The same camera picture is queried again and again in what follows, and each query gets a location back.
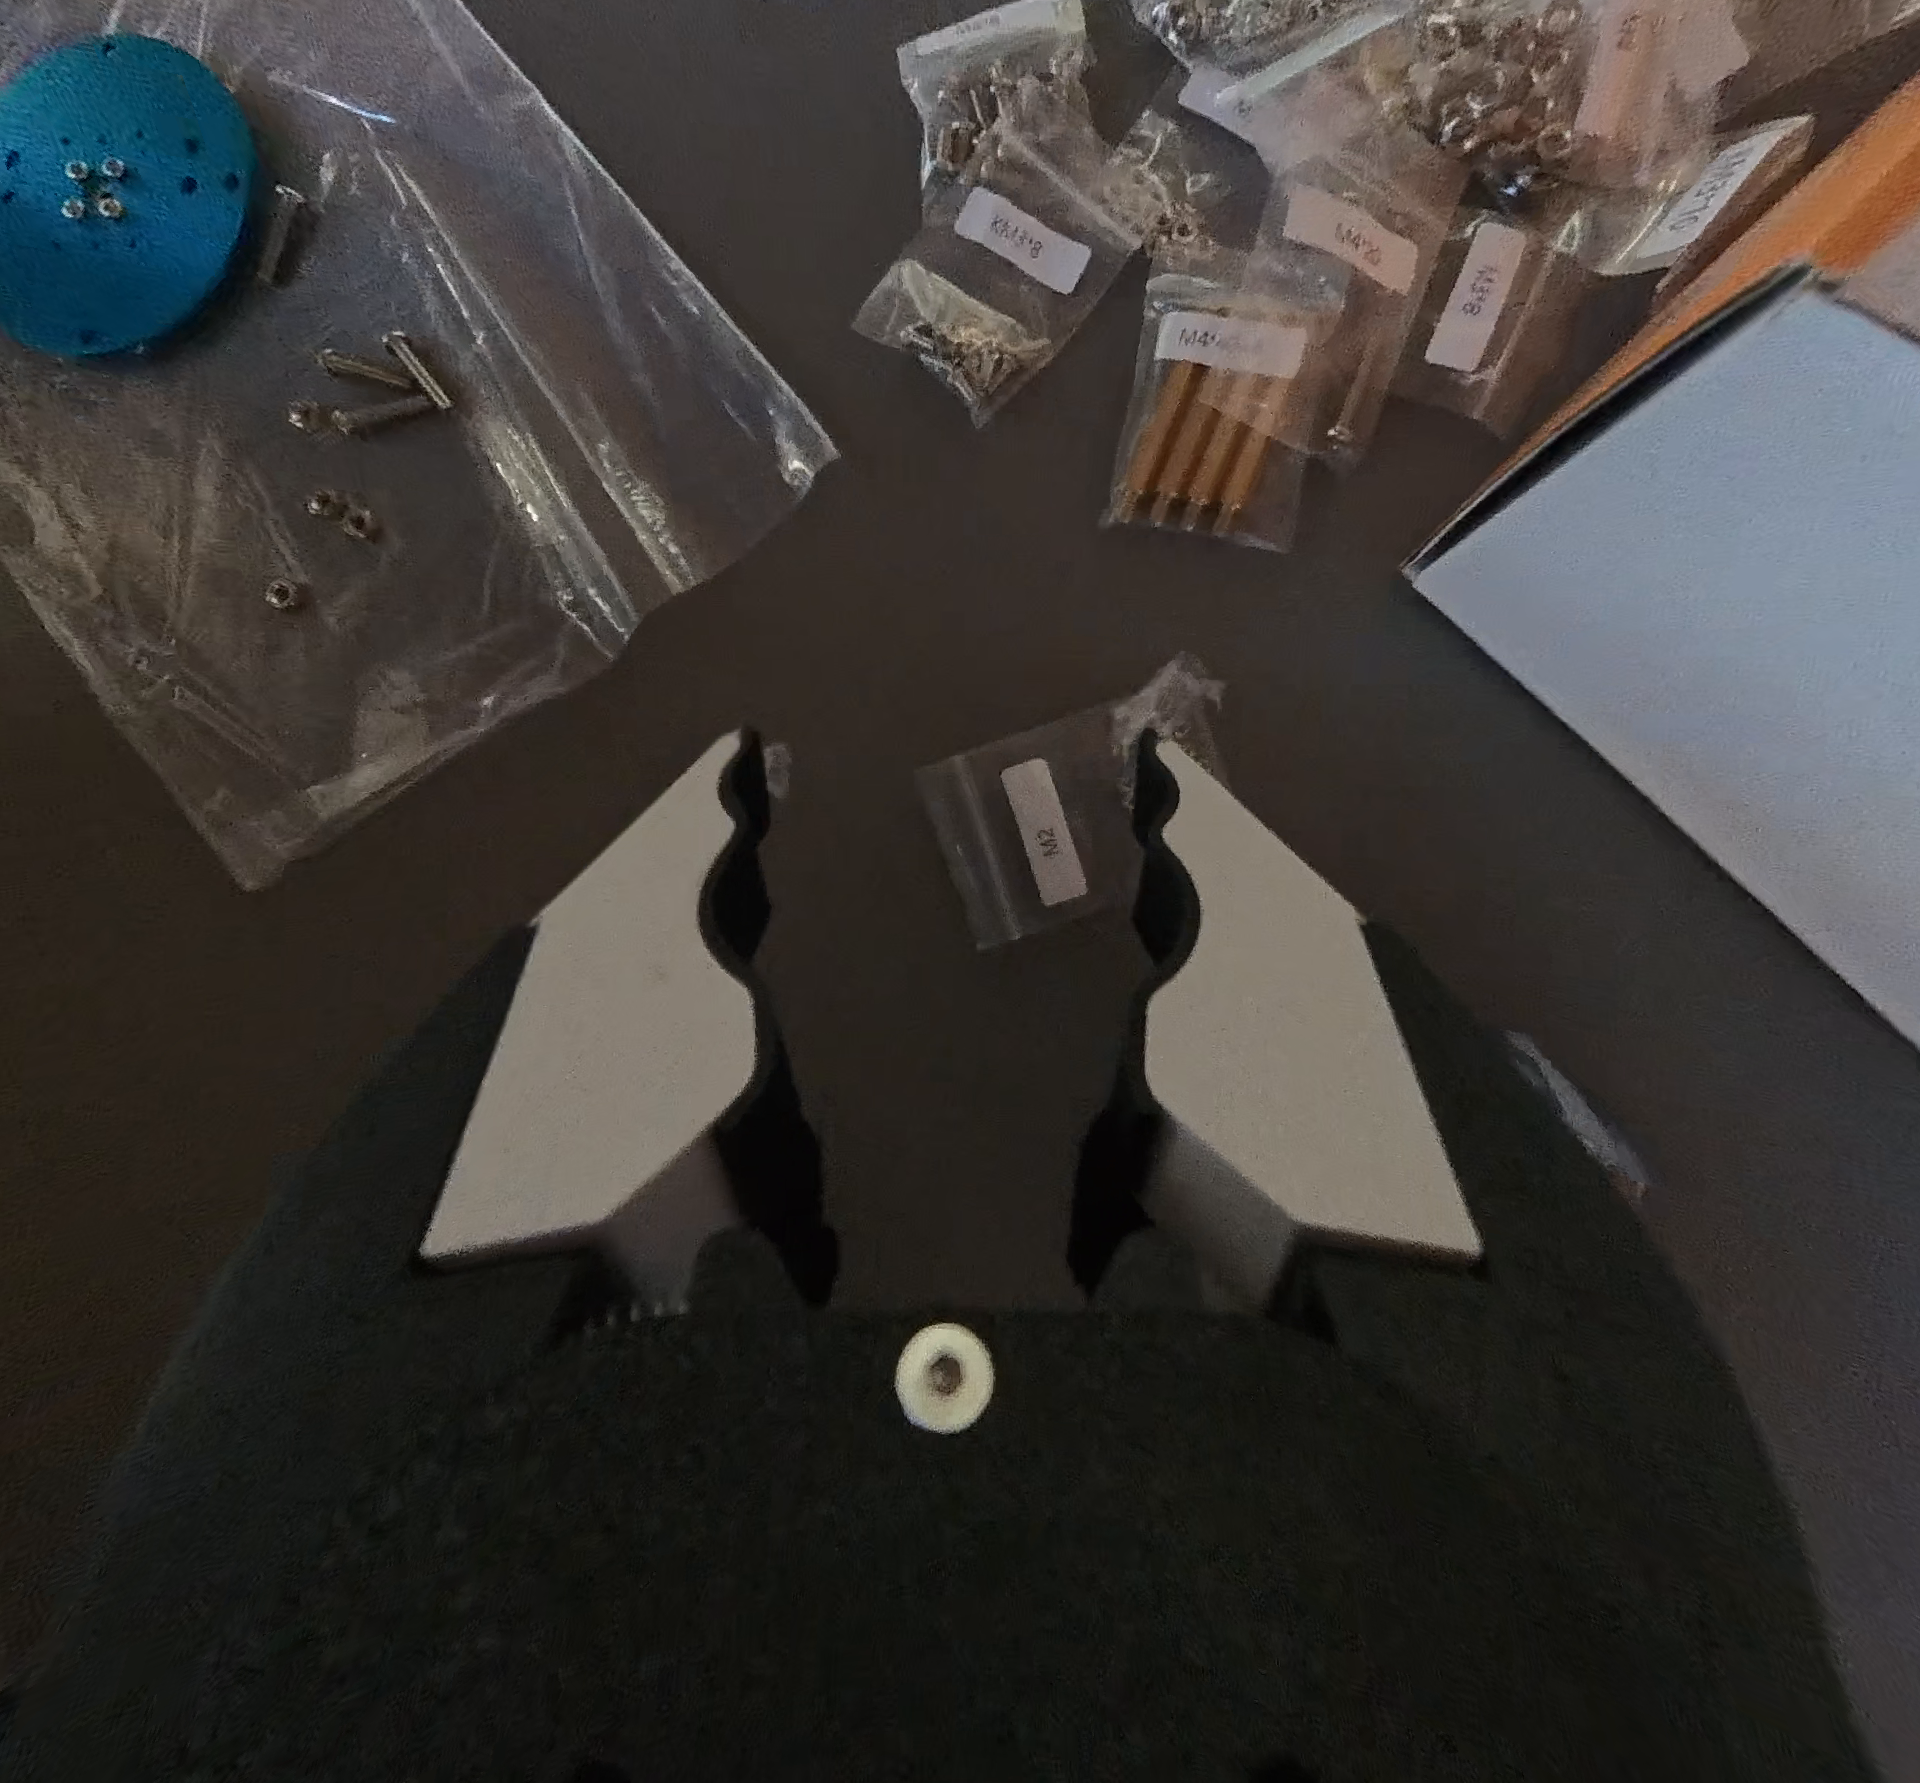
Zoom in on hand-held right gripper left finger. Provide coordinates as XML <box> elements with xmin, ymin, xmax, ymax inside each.
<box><xmin>418</xmin><ymin>727</ymin><xmax>845</xmax><ymax>1318</ymax></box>

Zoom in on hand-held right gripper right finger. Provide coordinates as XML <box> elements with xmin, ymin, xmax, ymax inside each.
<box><xmin>1067</xmin><ymin>727</ymin><xmax>1492</xmax><ymax>1312</ymax></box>

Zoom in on small clear bag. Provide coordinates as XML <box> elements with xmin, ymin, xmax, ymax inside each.
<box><xmin>917</xmin><ymin>721</ymin><xmax>1146</xmax><ymax>956</ymax></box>
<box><xmin>1113</xmin><ymin>656</ymin><xmax>1228</xmax><ymax>775</ymax></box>

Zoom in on blue round metal disc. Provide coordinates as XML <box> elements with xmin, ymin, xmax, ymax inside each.
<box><xmin>0</xmin><ymin>36</ymin><xmax>262</xmax><ymax>364</ymax></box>

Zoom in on crumpled small clear bag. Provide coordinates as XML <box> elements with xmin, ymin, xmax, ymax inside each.
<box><xmin>1113</xmin><ymin>656</ymin><xmax>1228</xmax><ymax>775</ymax></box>

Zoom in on orange cardboard box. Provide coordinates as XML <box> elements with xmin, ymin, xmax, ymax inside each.
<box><xmin>1399</xmin><ymin>70</ymin><xmax>1920</xmax><ymax>1054</ymax></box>

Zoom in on pile of small screw bags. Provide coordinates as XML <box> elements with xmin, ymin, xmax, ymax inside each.
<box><xmin>703</xmin><ymin>0</ymin><xmax>1820</xmax><ymax>560</ymax></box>

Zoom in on loose screws and nuts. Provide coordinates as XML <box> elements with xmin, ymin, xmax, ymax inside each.
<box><xmin>263</xmin><ymin>183</ymin><xmax>457</xmax><ymax>611</ymax></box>

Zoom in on large clear plastic bag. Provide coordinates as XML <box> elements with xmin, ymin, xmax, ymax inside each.
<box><xmin>0</xmin><ymin>0</ymin><xmax>842</xmax><ymax>895</ymax></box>

